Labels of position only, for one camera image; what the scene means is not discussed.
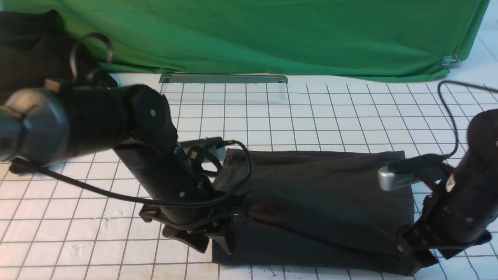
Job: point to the green backdrop cloth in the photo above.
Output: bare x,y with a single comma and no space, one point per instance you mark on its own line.
376,40

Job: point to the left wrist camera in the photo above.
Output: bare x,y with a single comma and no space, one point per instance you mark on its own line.
205,150

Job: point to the gray long-sleeve top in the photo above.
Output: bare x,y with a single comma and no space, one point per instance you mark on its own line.
321,208

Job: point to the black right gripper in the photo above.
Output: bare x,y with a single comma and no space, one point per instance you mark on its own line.
444,226

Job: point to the pile of black clothes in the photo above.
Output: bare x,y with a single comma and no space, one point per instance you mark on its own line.
39,50

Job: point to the gray metal bar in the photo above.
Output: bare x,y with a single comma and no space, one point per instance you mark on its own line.
186,78

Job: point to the silver binder clip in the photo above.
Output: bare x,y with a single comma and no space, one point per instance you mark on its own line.
450,61

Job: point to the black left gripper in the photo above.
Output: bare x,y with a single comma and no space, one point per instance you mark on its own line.
191,226

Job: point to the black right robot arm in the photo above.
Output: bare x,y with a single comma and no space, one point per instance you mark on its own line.
463,201

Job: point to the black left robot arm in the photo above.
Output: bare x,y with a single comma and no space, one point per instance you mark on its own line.
192,185

